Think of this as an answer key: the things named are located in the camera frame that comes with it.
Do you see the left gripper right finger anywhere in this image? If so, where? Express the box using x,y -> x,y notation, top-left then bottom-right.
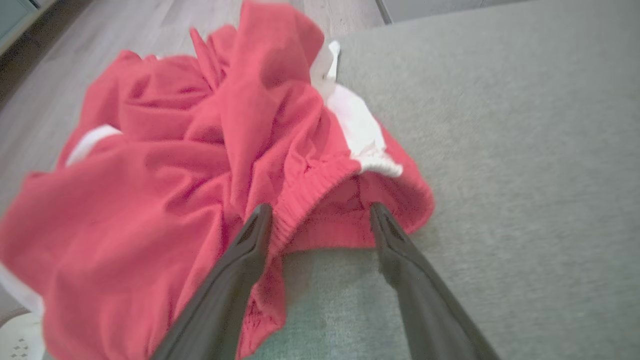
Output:
369,202 -> 502,360

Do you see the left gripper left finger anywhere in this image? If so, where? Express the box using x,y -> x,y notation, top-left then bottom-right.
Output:
150,203 -> 274,360

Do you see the red garment with white trim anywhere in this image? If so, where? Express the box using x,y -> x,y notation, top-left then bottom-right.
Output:
0,0 -> 436,360

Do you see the grey fabric sofa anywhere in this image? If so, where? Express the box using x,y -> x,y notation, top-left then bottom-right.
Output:
245,0 -> 640,360

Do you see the white patterned round object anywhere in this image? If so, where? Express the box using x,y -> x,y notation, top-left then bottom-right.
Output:
0,312 -> 47,360

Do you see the pale cabinet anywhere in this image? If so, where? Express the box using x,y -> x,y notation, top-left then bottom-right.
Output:
0,0 -> 57,56

